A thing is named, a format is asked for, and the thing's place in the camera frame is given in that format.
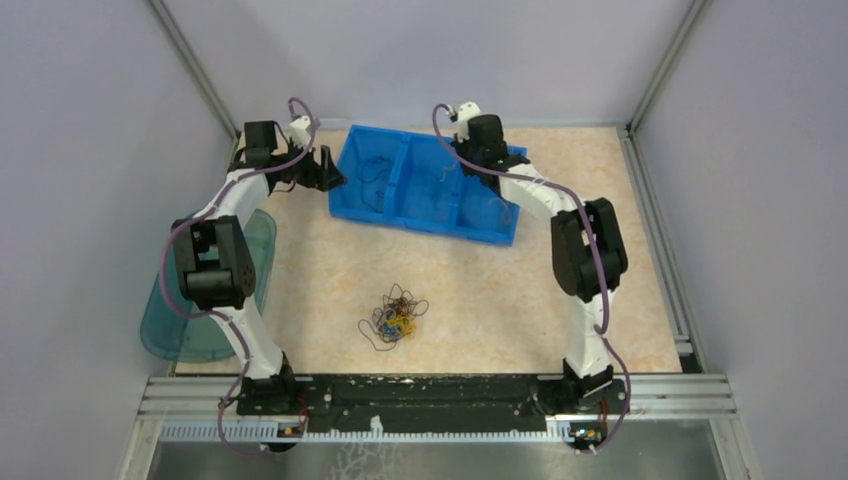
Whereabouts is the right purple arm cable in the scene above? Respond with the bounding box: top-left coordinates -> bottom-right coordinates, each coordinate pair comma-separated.
431,103 -> 634,456

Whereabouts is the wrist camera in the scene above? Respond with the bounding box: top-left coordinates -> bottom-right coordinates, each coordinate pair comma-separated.
447,101 -> 482,143
288,115 -> 314,149

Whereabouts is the coloured cable bundle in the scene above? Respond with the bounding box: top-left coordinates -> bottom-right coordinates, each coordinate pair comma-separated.
357,283 -> 431,354

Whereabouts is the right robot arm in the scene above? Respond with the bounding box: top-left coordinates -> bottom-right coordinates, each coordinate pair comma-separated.
449,111 -> 629,412

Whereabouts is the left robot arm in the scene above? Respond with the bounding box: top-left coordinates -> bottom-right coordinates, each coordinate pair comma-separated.
168,115 -> 346,415

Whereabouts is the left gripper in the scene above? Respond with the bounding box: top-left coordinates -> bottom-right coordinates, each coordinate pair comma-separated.
271,136 -> 347,191

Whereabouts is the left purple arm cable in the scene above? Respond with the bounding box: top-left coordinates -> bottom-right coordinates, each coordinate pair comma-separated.
158,97 -> 323,460

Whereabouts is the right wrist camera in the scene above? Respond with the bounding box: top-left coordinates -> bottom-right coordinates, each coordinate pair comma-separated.
447,101 -> 482,143

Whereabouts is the dark blue cable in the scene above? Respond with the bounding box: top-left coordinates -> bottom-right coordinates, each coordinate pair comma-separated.
354,153 -> 392,213

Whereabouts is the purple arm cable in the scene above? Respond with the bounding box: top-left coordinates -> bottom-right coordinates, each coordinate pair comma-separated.
431,103 -> 634,456
158,97 -> 323,460

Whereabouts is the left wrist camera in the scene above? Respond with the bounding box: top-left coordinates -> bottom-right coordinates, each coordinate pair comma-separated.
288,115 -> 314,149

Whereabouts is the blue three-compartment bin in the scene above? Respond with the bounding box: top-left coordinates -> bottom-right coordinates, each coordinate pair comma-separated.
329,125 -> 520,246

